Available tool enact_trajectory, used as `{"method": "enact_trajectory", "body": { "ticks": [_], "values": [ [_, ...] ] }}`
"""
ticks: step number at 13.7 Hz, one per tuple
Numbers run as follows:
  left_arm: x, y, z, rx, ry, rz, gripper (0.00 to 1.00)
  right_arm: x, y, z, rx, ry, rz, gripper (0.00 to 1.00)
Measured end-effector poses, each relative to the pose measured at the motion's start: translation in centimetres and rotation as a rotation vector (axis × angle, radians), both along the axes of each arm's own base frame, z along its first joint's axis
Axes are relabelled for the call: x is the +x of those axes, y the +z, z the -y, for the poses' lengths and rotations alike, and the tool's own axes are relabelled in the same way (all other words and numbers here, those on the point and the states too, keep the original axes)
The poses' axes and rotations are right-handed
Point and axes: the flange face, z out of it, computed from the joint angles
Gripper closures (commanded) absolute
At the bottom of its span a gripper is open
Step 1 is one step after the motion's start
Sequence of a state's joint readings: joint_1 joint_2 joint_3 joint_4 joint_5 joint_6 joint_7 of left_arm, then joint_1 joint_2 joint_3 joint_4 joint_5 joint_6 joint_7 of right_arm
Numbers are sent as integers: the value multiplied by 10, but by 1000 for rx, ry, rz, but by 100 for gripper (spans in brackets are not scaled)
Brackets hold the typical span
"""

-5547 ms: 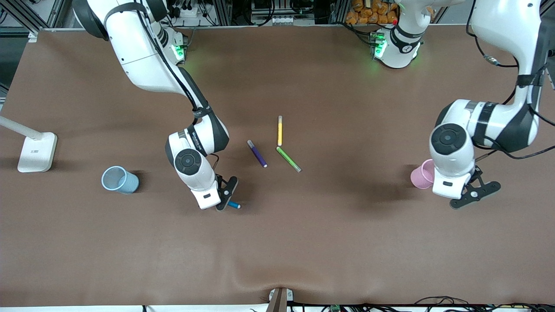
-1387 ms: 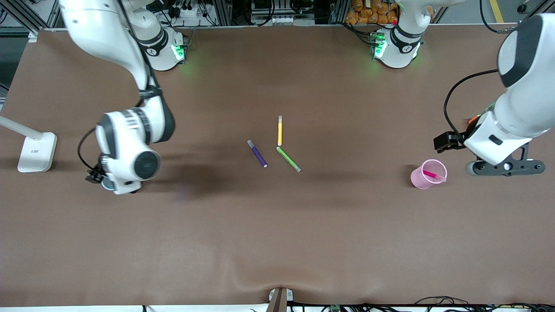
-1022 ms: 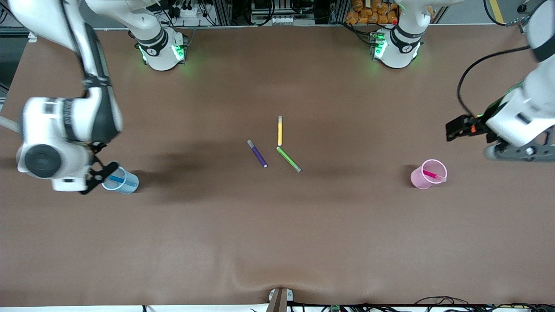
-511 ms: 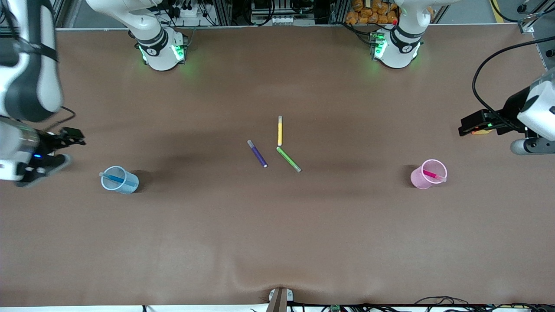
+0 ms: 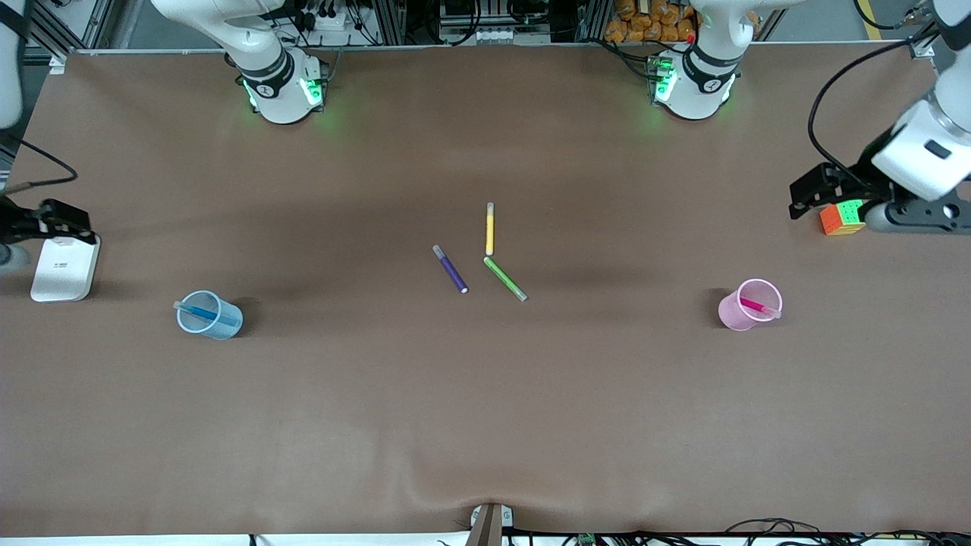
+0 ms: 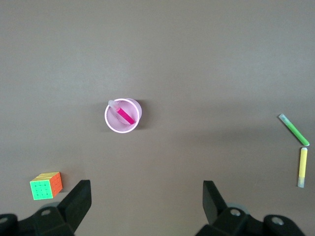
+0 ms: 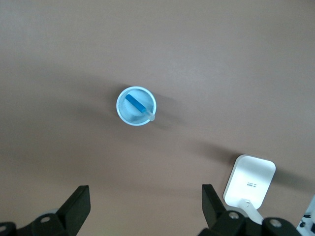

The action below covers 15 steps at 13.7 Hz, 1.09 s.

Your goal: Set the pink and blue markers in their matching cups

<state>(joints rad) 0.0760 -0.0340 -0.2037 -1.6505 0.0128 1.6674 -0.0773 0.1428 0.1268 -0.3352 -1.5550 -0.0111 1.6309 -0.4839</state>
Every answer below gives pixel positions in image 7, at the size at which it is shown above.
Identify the blue marker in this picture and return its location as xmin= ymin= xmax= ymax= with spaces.
xmin=125 ymin=94 xmax=156 ymax=122

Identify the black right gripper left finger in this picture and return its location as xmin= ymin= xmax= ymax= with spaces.
xmin=0 ymin=185 xmax=91 ymax=236

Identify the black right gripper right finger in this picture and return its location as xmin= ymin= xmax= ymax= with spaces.
xmin=201 ymin=183 xmax=299 ymax=236

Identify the blue mesh cup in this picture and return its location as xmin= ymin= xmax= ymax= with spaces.
xmin=116 ymin=86 xmax=157 ymax=127

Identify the white lamp stand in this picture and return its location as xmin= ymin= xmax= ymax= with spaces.
xmin=222 ymin=154 xmax=276 ymax=226

